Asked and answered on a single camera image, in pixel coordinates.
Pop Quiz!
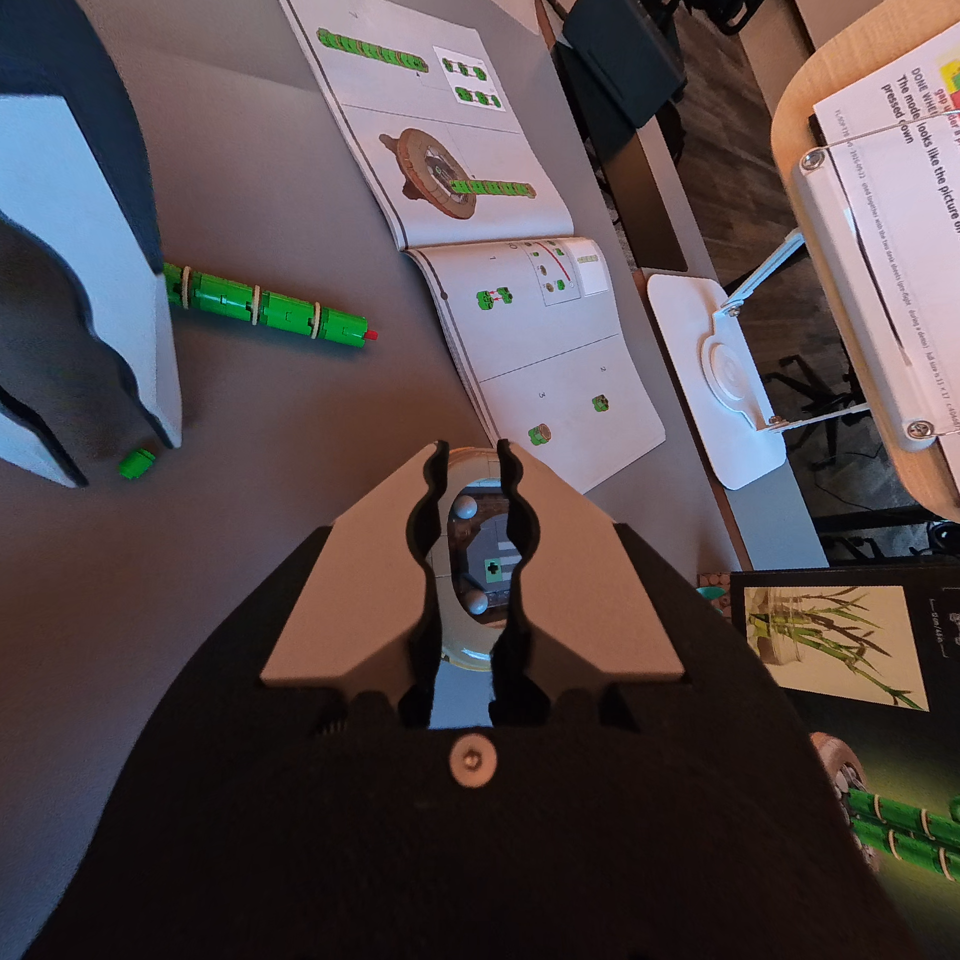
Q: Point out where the green bamboo stalk model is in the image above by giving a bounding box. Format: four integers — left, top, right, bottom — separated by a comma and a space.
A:
162, 261, 381, 351

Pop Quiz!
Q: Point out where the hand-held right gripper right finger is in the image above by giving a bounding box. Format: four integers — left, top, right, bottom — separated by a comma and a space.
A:
489, 438, 685, 727

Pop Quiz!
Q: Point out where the printed instruction sheet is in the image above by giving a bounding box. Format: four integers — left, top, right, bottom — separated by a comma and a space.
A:
812, 15, 960, 438

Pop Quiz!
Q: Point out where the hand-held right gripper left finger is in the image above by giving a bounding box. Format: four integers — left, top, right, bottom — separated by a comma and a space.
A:
259, 441, 450, 727

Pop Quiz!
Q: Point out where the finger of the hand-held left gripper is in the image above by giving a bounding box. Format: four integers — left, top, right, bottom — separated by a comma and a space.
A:
0, 93, 185, 451
0, 386, 91, 490

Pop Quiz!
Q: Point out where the black power adapter box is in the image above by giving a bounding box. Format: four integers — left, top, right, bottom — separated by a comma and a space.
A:
561, 0, 689, 130

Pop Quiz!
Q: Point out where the tan round pot base model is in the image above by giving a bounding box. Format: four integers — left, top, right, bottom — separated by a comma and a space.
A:
429, 445, 528, 674

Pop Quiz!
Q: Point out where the grey desk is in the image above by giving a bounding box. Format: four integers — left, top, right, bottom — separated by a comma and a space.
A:
0, 0, 755, 960

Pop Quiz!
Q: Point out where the black toy set box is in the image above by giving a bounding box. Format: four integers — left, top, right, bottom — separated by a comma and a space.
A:
696, 564, 960, 960

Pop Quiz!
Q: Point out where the white document stand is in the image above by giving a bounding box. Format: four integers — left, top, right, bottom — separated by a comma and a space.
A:
645, 0, 960, 524

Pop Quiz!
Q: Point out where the open instruction booklet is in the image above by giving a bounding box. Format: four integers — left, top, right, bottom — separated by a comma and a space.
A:
279, 0, 668, 498

